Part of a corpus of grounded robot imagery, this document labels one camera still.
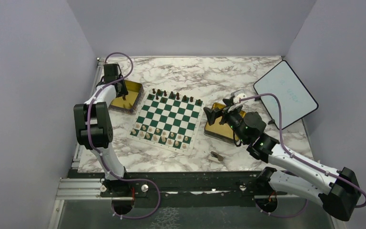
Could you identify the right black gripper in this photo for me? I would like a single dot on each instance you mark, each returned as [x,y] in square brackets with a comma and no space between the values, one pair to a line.
[225,113]

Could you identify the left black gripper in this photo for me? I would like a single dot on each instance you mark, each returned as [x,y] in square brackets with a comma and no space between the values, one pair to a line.
[124,91]

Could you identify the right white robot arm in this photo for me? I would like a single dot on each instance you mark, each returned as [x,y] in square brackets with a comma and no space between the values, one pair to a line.
[336,191]

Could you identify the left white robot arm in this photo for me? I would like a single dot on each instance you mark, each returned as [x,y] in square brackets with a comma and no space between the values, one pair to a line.
[93,124]

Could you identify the gold tin with dark pieces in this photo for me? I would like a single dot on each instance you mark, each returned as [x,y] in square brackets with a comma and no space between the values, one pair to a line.
[129,103]

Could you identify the light wooden chess pieces row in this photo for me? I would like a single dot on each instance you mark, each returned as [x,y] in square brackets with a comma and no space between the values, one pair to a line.
[160,137]

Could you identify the empty gold tin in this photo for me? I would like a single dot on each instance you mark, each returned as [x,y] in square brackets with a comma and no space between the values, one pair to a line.
[218,131]

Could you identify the small wooden piece on table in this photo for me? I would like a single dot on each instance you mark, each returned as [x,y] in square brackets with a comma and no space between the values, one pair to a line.
[216,157]

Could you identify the white tablet whiteboard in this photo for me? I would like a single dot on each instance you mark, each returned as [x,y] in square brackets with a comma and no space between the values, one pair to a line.
[295,99]

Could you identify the green and white chessboard mat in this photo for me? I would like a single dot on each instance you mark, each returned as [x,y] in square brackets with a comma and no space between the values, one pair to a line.
[171,114]

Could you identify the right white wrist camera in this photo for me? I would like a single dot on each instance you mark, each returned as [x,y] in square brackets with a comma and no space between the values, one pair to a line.
[235,98]

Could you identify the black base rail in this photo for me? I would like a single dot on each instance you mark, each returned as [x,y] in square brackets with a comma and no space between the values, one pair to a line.
[184,189]

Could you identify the aluminium frame rail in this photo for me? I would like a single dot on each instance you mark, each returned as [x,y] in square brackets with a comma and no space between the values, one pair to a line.
[78,187]

